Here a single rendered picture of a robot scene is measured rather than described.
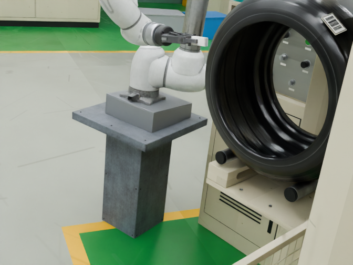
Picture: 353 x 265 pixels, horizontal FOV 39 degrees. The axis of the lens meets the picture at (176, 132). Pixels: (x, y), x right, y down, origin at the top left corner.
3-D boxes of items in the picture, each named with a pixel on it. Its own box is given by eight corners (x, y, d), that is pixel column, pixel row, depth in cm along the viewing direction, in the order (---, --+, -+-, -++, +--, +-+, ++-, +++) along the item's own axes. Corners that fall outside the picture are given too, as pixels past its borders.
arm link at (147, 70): (132, 80, 261) (137, 38, 254) (166, 87, 260) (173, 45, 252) (125, 87, 246) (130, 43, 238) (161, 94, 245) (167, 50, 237)
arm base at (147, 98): (113, 97, 247) (115, 87, 245) (136, 89, 266) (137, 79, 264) (145, 107, 240) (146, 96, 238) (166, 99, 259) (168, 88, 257)
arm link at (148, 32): (159, 20, 195) (170, 22, 191) (160, 44, 198) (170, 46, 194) (142, 22, 189) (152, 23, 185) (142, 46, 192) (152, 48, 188)
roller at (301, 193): (341, 168, 172) (343, 156, 171) (352, 173, 170) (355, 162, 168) (281, 198, 149) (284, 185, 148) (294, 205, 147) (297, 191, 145)
